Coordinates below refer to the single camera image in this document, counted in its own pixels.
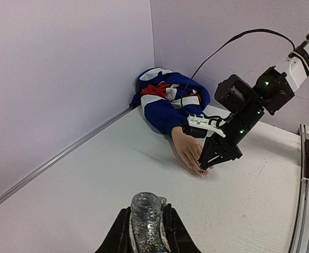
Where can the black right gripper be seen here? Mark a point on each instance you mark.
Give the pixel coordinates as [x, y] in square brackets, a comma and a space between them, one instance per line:
[238, 97]

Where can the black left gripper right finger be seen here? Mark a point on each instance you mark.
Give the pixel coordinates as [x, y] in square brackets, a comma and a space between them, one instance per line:
[177, 235]

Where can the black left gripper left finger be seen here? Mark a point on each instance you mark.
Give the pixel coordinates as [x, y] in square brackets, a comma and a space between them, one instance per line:
[117, 239]

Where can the clear nail polish bottle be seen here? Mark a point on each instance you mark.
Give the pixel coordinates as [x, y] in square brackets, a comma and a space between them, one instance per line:
[146, 228]

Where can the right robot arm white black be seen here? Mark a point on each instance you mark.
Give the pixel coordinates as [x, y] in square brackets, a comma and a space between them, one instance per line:
[278, 84]

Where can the mannequin hand with long nails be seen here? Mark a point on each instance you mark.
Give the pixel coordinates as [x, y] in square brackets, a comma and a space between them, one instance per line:
[189, 150]

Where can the blue white red jacket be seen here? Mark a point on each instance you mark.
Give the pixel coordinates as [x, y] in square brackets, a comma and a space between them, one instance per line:
[167, 98]

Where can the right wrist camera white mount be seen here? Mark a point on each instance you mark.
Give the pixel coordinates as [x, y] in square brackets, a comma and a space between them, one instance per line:
[201, 126]

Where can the aluminium front rail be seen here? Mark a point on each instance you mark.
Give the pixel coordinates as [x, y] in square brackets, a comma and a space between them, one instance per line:
[300, 237]

